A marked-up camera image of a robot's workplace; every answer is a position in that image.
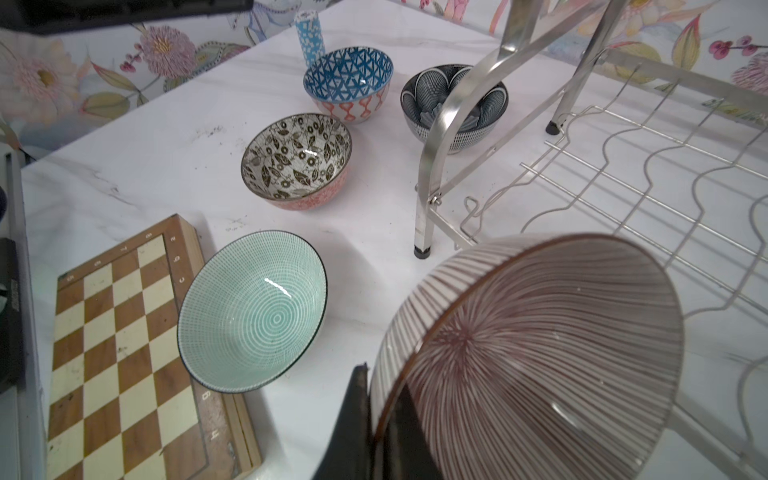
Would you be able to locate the dark petal pattern bowl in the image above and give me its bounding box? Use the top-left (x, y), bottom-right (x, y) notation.
top-left (400, 64), bottom-right (509, 155)

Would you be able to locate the blue patterned bowl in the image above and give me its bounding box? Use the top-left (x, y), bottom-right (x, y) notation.
top-left (303, 46), bottom-right (394, 124)

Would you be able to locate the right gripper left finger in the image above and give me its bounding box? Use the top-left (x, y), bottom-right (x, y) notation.
top-left (313, 363), bottom-right (371, 480)

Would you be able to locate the wooden chessboard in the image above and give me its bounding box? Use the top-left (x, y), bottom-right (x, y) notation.
top-left (46, 215), bottom-right (262, 479)

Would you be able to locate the steel wire dish rack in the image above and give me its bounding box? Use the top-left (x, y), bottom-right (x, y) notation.
top-left (414, 1), bottom-right (767, 479)

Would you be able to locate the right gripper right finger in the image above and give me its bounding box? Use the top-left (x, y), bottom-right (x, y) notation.
top-left (383, 386), bottom-right (443, 480)

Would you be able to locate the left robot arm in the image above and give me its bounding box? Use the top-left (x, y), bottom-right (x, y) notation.
top-left (1, 0), bottom-right (254, 35)

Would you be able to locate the mint green bowl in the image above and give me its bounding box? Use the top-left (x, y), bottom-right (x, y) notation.
top-left (177, 230), bottom-right (328, 394)

